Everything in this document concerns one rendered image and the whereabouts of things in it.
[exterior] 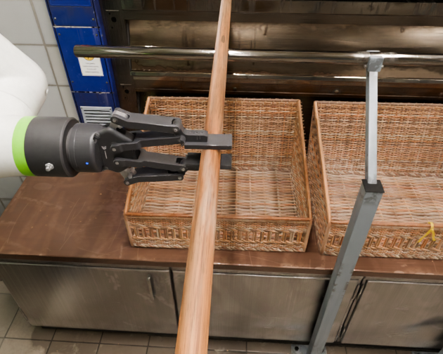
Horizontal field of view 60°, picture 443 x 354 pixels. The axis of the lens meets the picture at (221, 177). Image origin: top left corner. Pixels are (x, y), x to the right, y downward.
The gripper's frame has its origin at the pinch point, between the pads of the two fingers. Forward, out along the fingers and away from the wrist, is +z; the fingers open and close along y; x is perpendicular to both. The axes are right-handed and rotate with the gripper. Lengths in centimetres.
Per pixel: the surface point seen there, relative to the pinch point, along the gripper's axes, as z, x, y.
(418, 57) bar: 46, -41, 2
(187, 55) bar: -7.9, -41.4, 3.3
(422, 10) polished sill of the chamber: 60, -78, 3
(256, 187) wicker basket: 13, -57, 60
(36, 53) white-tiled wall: -65, -80, 21
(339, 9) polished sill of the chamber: 35, -78, 4
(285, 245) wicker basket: 21, -29, 58
